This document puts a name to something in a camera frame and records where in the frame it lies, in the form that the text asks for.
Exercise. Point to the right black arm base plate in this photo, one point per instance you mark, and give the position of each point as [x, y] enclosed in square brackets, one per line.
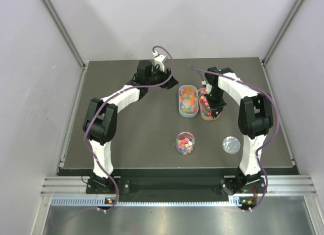
[230, 186]

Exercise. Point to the clear round jar lid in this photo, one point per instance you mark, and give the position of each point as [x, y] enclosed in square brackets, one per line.
[231, 145]

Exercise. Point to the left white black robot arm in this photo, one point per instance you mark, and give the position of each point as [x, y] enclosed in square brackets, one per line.
[100, 123]

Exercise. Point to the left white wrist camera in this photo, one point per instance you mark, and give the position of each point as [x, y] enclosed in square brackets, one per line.
[159, 61]

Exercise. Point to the left aluminium corner post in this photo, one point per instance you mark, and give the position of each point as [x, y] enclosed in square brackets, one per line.
[64, 33]

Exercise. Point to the aluminium front frame rail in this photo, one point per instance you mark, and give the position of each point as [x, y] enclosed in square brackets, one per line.
[278, 185]

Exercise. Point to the pink tray of opaque candies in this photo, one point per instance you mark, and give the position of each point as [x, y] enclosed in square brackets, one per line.
[204, 108]

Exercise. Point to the right aluminium corner post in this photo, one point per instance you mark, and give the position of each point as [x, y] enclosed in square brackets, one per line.
[282, 30]

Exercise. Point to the aluminium corner post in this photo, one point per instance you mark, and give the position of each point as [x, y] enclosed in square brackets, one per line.
[64, 33]
[282, 30]

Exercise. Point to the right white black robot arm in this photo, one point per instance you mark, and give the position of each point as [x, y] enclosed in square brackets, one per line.
[255, 118]

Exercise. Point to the blue tray of translucent candies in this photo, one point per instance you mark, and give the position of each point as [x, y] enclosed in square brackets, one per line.
[188, 101]

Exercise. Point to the clear plastic jar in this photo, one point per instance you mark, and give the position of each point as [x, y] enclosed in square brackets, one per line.
[185, 143]

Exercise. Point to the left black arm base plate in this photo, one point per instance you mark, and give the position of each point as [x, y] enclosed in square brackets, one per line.
[106, 186]

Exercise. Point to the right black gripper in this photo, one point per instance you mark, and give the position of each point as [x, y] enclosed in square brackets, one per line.
[216, 108]

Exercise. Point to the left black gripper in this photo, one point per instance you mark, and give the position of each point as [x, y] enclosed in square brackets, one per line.
[163, 75]

